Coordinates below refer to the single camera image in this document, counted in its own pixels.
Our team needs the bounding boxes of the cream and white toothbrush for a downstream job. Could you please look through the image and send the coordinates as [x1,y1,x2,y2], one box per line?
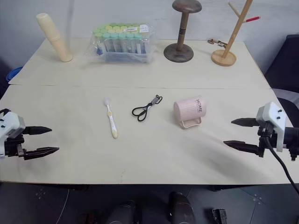
[104,98,119,139]

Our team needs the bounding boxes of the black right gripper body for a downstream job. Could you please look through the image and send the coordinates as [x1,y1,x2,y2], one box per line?
[257,122,278,158]

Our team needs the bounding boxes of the dark chair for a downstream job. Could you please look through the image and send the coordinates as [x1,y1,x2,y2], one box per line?
[263,34,299,94]

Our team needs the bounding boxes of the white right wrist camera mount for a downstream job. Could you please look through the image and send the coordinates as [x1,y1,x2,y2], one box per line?
[255,101,287,153]

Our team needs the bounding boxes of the pink ribbed HOME cup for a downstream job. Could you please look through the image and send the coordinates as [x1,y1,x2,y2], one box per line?
[173,95,207,130]

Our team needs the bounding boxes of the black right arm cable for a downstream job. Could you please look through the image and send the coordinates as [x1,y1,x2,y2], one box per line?
[263,130,299,195]

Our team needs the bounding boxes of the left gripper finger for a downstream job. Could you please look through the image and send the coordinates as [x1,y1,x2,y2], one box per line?
[22,126,53,136]
[23,147,60,161]

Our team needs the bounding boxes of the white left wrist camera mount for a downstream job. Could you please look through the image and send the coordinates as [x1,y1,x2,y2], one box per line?
[0,109,26,157]

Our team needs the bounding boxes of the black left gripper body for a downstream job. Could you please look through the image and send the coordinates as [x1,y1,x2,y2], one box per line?
[4,133,27,160]

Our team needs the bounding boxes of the black elastic cord loop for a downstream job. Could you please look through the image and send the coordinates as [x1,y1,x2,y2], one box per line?
[131,94,164,122]

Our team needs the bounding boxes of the cream paper cup stack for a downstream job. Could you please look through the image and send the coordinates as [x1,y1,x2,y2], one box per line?
[36,13,74,63]

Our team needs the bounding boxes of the light wooden branch rack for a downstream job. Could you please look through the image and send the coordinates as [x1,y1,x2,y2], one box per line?
[211,0,262,67]

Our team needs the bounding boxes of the clear bag of green-capped tubes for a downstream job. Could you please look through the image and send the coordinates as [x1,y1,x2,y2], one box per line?
[89,22,157,64]

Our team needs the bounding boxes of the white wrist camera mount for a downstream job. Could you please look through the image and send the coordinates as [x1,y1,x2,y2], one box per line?
[0,109,26,157]
[255,101,287,153]

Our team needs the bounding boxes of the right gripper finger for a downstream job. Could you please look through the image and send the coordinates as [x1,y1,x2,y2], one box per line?
[231,118,258,128]
[223,140,260,156]

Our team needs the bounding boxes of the blue plastic basin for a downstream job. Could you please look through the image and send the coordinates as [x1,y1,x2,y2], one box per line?
[6,66,24,83]

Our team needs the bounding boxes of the dark wooden hat stand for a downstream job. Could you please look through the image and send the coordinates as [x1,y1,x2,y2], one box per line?
[163,0,195,63]

